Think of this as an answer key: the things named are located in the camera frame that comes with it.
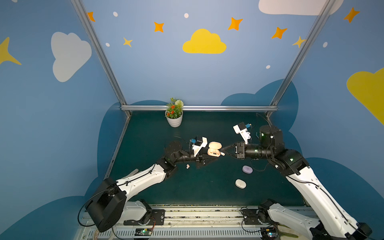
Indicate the purple earbud charging case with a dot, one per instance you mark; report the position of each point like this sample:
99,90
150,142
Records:
247,170

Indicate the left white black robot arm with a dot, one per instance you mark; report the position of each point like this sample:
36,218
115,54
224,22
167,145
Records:
111,201

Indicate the potted plant white pot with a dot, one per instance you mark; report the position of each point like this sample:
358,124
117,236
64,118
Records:
174,112

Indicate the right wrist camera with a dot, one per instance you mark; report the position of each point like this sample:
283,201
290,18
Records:
242,129

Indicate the white earbud charging case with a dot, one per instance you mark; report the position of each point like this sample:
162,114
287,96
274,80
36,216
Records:
240,184

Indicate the aluminium back frame bar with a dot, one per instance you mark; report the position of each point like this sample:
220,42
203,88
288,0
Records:
202,108

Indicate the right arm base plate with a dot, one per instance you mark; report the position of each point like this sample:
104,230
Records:
254,217

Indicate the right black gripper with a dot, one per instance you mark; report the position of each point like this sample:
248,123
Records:
240,150

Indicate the aluminium front rail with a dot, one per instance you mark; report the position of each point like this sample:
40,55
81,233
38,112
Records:
183,222

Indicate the left green circuit board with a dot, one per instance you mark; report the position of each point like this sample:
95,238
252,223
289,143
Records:
143,232

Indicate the pink earbud charging case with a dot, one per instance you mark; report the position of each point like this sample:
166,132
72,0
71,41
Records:
214,149

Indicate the green circuit board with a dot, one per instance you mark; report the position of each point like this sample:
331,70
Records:
269,233
143,232

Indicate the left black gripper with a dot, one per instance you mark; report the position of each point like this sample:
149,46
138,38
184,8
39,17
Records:
199,160

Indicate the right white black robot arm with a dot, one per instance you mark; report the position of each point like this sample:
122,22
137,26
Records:
332,222

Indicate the right green circuit board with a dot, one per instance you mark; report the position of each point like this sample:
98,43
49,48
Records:
269,233

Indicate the green white gardening glove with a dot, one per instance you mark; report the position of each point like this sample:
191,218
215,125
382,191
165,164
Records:
292,235

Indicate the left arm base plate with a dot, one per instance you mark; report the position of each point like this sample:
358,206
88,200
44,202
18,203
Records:
154,217

